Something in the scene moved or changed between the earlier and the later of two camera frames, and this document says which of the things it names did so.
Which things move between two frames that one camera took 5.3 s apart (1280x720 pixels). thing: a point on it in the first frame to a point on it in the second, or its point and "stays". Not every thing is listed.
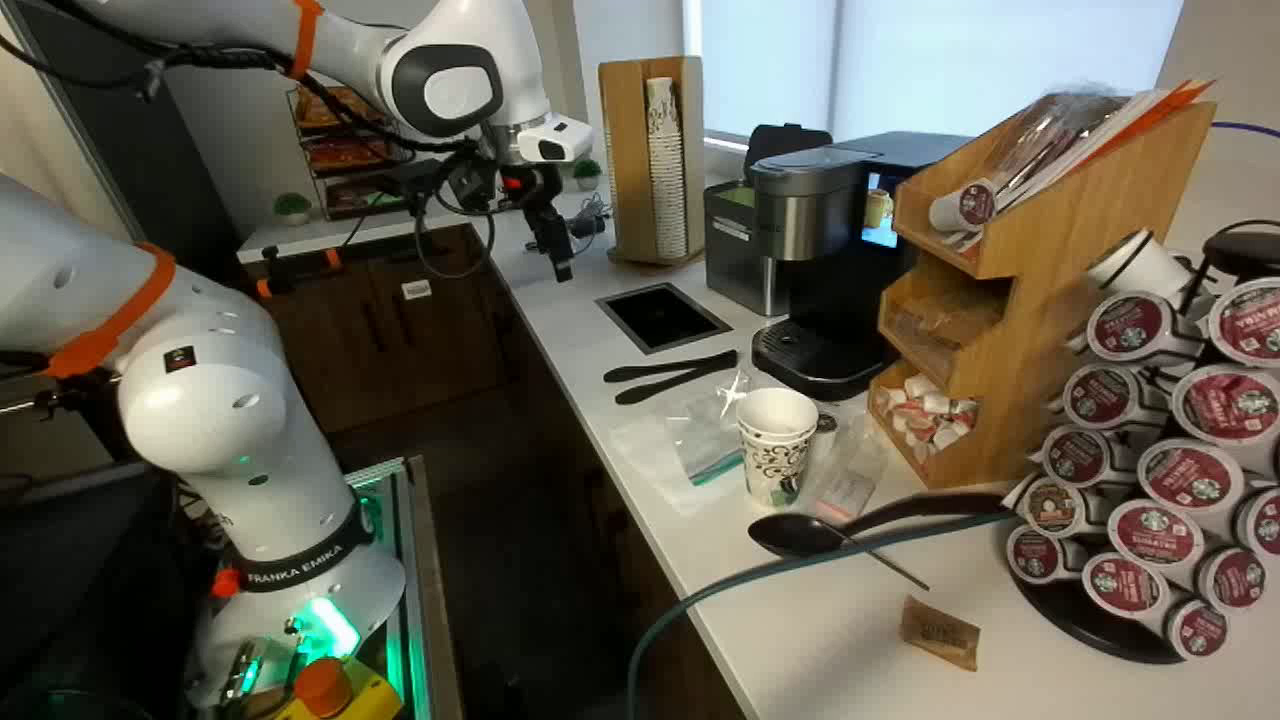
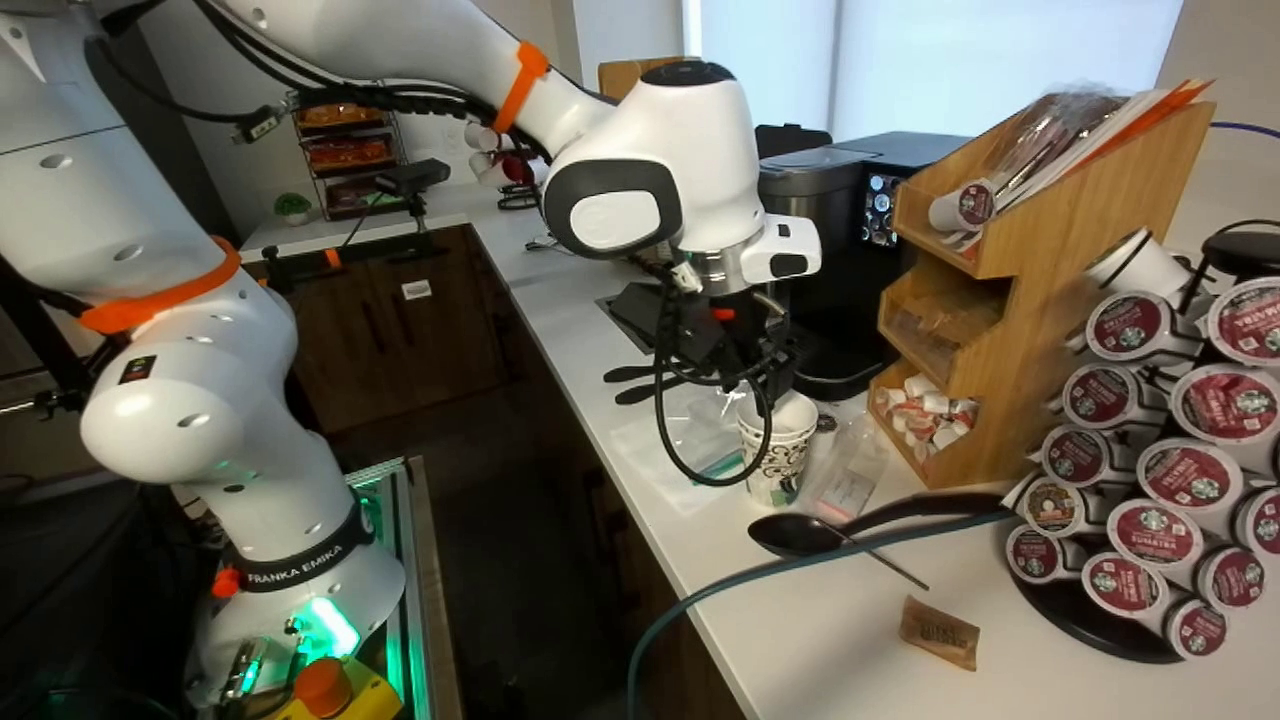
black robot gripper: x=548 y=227 to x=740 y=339
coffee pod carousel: x=1148 y=507 stays
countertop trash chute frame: x=663 y=317 stays
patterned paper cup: x=778 y=429 stays
